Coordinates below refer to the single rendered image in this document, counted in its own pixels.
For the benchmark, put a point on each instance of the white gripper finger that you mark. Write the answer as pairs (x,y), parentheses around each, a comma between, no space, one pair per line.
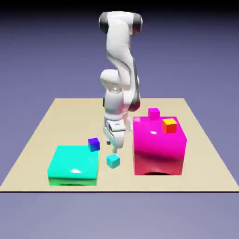
(115,150)

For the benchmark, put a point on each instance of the small orange cube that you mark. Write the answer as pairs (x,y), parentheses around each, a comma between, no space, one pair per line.
(169,126)

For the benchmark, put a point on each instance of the small cyan cube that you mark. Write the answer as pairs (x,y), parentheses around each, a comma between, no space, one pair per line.
(113,161)

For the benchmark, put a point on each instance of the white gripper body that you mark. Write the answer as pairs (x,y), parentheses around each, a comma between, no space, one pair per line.
(117,136)

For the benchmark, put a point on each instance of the large cyan box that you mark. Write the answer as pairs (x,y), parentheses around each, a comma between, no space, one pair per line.
(73,164)

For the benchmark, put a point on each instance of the large magenta box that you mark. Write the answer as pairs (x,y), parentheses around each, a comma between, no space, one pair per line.
(158,147)

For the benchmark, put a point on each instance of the small blue cube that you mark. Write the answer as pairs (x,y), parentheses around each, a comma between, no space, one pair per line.
(94,144)

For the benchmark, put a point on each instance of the small magenta cube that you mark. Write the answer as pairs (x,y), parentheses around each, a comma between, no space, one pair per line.
(153,113)

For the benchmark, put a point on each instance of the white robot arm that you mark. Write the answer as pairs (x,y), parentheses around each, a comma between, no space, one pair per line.
(119,56)

